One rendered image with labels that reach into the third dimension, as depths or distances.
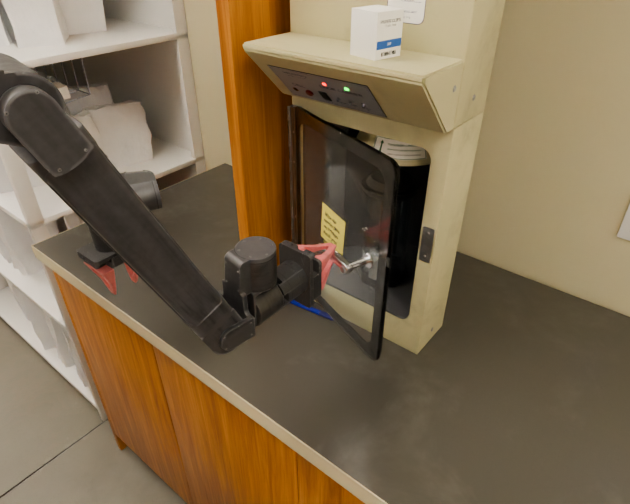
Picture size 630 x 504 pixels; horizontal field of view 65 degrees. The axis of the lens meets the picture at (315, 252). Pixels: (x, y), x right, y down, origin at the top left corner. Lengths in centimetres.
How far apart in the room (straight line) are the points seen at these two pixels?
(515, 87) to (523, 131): 10
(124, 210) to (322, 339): 62
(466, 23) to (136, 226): 50
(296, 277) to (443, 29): 41
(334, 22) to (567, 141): 58
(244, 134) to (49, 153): 55
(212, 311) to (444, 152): 42
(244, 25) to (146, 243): 48
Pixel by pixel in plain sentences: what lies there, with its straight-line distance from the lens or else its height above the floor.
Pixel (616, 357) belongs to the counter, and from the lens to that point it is 118.
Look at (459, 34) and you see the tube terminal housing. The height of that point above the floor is 154.
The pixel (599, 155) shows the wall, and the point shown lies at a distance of 119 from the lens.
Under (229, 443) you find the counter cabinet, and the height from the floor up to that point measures 68.
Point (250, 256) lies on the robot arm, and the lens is 66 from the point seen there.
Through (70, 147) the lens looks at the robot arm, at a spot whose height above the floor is 152.
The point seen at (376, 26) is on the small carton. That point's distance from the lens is 71.
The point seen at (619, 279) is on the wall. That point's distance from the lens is 129.
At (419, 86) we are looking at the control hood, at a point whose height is 150.
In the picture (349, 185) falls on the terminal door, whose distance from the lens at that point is 81.
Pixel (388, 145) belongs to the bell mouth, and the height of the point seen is 135.
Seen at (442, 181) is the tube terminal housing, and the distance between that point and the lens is 81.
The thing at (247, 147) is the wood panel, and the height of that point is 131.
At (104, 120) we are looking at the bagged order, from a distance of 188.
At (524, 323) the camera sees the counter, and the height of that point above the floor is 94.
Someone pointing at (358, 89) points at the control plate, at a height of 147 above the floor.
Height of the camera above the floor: 167
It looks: 34 degrees down
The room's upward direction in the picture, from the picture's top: straight up
